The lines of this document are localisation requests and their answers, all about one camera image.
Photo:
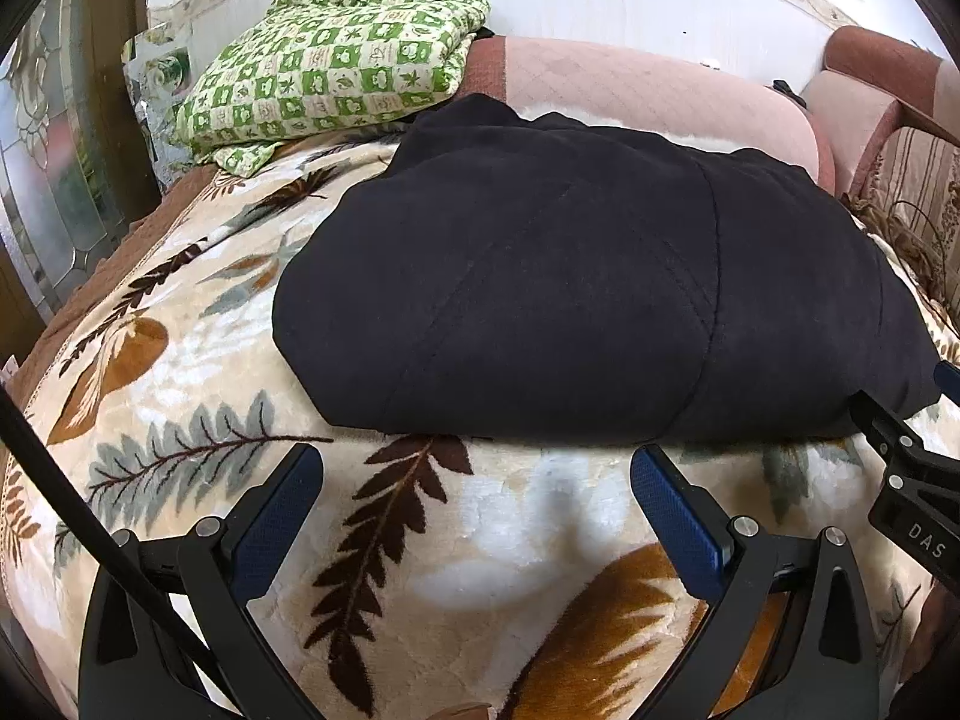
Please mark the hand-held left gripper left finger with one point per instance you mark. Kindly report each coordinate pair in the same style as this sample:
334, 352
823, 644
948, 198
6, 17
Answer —
281, 510

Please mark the green checked cloth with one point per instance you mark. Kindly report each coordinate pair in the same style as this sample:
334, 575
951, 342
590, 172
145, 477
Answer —
337, 60

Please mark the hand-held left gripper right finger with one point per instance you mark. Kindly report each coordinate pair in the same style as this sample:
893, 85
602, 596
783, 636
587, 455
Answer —
675, 517

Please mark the pink armchair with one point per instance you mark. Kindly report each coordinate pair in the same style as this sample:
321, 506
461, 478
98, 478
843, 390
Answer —
862, 90

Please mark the pink quilted pillow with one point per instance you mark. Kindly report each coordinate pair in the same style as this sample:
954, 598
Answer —
637, 90

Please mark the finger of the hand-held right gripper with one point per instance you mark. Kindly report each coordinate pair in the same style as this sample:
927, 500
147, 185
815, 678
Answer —
946, 375
892, 431

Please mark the patterned glass door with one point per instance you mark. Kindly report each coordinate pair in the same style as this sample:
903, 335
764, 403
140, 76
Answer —
45, 165

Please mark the leaf print blanket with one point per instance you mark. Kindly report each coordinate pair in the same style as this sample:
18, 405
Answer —
487, 540

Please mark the black garment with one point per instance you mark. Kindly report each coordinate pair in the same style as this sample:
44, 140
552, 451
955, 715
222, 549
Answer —
562, 277

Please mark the brown fringed striped cloth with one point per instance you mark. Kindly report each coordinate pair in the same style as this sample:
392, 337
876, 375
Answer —
922, 172

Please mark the small black object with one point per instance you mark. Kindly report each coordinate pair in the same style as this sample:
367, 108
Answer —
784, 86

